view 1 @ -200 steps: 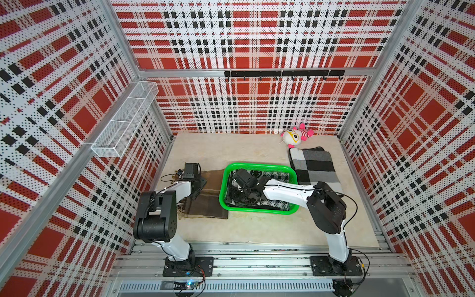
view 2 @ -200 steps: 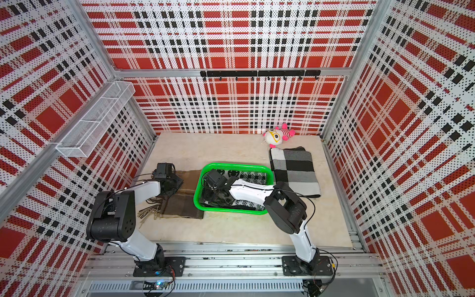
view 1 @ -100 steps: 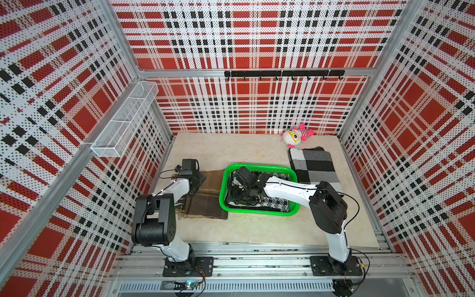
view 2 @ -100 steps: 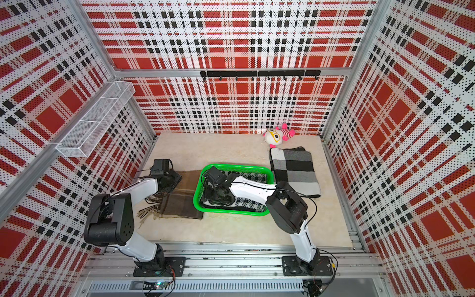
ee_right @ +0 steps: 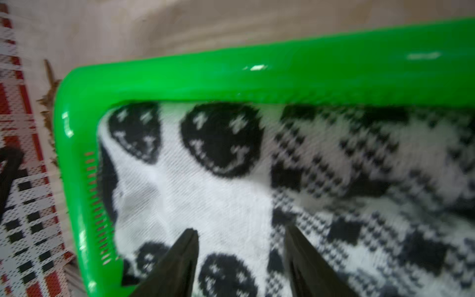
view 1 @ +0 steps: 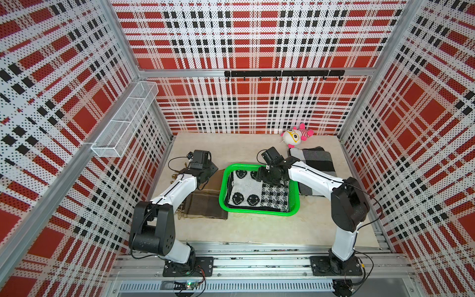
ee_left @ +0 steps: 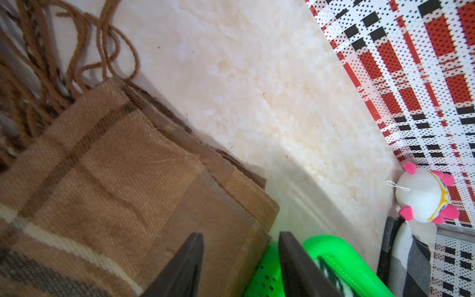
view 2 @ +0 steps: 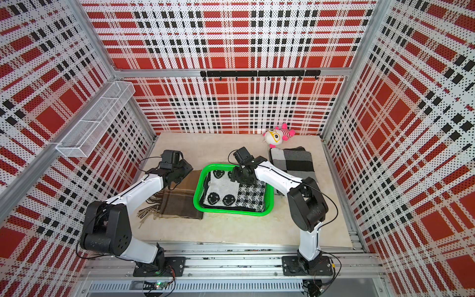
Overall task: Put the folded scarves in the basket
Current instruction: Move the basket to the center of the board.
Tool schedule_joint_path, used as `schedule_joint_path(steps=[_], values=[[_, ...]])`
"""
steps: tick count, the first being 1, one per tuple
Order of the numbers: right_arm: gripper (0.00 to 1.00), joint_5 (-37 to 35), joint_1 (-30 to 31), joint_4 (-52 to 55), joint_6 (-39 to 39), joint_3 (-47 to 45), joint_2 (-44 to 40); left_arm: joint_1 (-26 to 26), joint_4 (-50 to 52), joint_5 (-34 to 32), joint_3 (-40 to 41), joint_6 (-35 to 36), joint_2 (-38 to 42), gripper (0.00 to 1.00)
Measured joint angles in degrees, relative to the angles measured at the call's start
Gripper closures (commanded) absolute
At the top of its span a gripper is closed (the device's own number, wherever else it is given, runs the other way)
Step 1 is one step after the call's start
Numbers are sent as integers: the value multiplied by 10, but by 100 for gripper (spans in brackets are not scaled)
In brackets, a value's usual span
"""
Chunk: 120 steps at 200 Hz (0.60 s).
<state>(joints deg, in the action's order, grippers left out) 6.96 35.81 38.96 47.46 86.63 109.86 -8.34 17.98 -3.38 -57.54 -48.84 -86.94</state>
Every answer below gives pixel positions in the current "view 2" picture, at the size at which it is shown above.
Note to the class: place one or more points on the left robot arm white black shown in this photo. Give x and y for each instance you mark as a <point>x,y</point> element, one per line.
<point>107,228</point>

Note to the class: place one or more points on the white wire mesh shelf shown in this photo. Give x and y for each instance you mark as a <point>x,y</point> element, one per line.
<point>85,135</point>

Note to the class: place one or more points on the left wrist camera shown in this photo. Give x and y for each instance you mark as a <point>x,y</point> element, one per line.
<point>170,159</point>

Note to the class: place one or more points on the green circuit board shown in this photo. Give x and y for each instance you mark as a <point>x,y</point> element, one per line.
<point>148,286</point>

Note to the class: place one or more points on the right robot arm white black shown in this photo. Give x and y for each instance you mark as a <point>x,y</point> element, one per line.
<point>307,205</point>

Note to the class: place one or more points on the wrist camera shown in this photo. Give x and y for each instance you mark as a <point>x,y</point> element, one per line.
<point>242,156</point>
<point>170,159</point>

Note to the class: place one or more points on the black hook rail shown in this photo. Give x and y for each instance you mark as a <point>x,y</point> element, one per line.
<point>261,73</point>

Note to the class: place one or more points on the brown plaid fringed scarf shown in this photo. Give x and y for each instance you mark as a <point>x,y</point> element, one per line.
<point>173,203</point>

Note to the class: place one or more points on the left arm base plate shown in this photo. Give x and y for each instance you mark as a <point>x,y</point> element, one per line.
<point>164,267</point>

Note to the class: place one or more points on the green plastic basket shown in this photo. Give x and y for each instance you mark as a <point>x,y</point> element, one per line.
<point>269,193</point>

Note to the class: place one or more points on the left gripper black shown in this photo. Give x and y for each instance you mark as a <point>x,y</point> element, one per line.
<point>187,168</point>

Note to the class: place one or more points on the grey black checked scarf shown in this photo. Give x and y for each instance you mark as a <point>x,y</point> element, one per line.
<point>296,162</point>

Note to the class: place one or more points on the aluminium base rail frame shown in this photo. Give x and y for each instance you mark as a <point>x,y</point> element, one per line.
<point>237,270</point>

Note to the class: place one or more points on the pink white plush toy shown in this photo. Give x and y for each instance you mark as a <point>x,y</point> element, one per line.
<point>278,135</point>

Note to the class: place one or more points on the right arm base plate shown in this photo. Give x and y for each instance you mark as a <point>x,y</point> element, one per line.
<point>299,266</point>

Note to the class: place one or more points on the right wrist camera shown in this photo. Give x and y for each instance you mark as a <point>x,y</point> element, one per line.
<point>242,156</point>

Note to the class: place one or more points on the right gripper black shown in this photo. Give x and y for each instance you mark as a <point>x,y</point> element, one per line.
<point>234,176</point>

